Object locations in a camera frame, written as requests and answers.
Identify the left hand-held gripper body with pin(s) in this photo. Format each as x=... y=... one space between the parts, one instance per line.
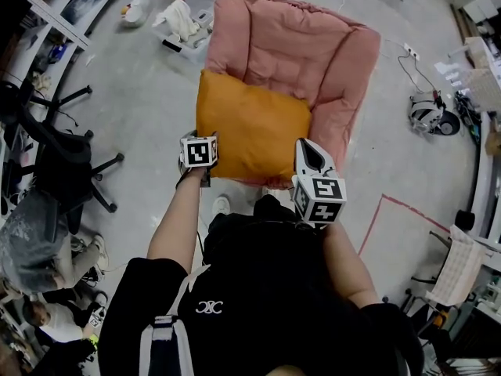
x=197 y=151

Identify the person's white shoe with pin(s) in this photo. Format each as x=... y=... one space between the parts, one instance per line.
x=221 y=205

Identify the person's right forearm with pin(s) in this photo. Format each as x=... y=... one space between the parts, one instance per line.
x=348 y=265

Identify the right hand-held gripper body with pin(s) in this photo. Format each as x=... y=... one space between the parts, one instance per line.
x=321 y=200

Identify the person's left forearm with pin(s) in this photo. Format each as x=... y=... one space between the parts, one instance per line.
x=176 y=225

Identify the clear plastic bin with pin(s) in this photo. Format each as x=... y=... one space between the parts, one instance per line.
x=195 y=49

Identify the orange cushion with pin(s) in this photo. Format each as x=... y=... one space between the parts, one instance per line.
x=250 y=127

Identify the white cloth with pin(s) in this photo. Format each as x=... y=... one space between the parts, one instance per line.
x=176 y=18

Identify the white power strip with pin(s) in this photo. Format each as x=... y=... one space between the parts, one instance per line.
x=411 y=51

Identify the black office chair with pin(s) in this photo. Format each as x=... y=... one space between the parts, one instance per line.
x=58 y=159

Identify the white round container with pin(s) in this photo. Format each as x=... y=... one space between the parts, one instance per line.
x=135 y=12

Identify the person's black shirt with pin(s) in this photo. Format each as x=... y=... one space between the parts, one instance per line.
x=266 y=280

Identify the white metal shelf unit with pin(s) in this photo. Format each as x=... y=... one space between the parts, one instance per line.
x=51 y=18

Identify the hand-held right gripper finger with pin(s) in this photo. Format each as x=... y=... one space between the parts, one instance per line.
x=328 y=167
x=300 y=163

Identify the white round floor device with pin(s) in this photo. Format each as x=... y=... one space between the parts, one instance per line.
x=424 y=114

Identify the pink padded armchair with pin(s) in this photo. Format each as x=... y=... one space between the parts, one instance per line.
x=297 y=45

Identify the clear lidded storage box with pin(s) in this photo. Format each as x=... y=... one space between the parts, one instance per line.
x=88 y=0

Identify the checkered cloth table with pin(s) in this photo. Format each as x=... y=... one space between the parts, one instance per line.
x=485 y=77
x=458 y=272

